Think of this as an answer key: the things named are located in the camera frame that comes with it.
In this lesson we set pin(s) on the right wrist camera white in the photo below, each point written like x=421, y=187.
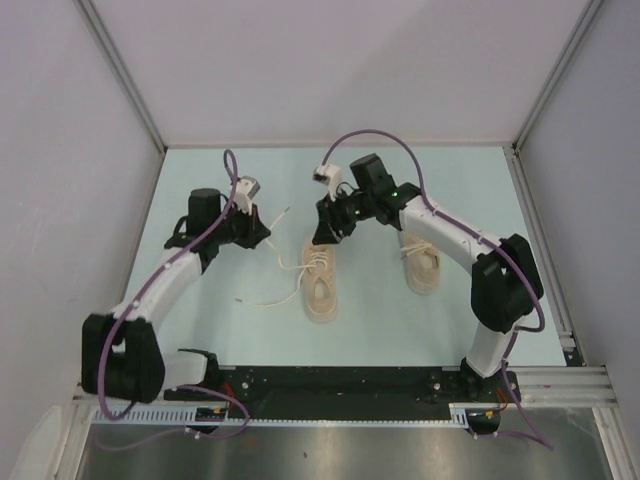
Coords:
x=329, y=175

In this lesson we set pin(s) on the aluminium corner post right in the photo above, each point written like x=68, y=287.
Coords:
x=562, y=63

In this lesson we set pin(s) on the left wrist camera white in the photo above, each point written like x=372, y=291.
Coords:
x=246, y=189

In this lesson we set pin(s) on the beige lace sneaker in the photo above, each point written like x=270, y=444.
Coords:
x=421, y=261
x=319, y=282

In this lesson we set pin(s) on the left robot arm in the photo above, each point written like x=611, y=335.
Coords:
x=121, y=356

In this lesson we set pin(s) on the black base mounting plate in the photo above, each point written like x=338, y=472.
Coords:
x=351, y=407

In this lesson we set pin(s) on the aluminium corner post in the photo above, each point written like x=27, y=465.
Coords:
x=562, y=63
x=116, y=63

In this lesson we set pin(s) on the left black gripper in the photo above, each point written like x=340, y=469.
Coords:
x=255, y=230

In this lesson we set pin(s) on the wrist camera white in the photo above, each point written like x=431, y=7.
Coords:
x=329, y=175
x=246, y=189

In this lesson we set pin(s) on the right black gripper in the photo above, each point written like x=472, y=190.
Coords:
x=330, y=222

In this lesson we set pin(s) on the white shoelace of sneaker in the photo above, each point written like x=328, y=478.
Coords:
x=283, y=282

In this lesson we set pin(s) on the aluminium side rail right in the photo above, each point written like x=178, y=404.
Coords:
x=547, y=269

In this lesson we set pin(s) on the aluminium corner post left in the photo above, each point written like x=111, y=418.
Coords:
x=116, y=63

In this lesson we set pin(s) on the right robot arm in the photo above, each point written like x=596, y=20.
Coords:
x=505, y=282

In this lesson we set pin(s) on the aluminium frame rail front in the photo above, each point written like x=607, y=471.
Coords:
x=580, y=385

